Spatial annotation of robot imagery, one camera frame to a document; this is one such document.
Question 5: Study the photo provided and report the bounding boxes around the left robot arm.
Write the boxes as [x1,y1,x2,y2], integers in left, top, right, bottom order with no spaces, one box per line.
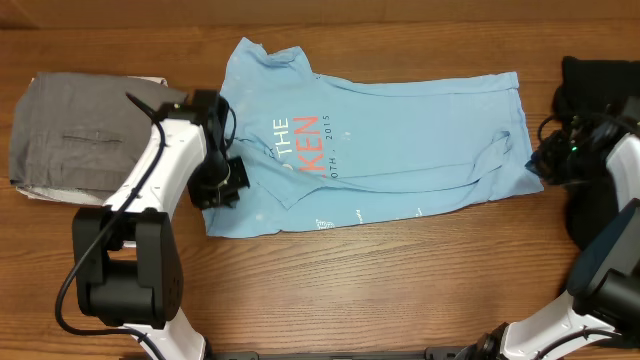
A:
[54,90,250,359]

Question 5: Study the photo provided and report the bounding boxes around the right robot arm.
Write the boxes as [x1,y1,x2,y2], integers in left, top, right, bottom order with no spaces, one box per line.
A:
[456,96,639,360]

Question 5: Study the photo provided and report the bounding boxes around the light blue printed t-shirt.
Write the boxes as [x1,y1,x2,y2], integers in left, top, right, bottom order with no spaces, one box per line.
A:
[203,39,542,238]

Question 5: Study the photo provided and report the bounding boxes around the folded grey trousers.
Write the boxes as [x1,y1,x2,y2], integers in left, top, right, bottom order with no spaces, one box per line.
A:
[9,72,187,205]

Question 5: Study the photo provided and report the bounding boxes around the black polo shirt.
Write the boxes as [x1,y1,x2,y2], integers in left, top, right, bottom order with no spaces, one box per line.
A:
[552,56,639,250]

